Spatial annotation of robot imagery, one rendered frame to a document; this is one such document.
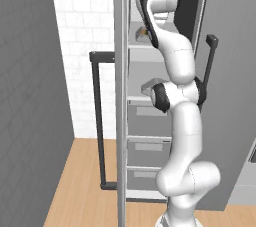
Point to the grey open fridge door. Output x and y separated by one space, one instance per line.
121 104

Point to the grey fridge drawer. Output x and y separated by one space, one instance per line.
141 180
146 154
146 122

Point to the pale grey fridge rack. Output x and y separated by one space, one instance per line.
139 98
141 46

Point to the clear vegetable container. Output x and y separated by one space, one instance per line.
142 33

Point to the grey closed fridge door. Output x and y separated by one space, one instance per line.
230 81

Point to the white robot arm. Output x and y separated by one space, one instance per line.
185 127

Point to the light grey kitchen cabinet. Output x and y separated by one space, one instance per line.
246 177

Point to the clear meat container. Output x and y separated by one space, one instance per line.
147 88

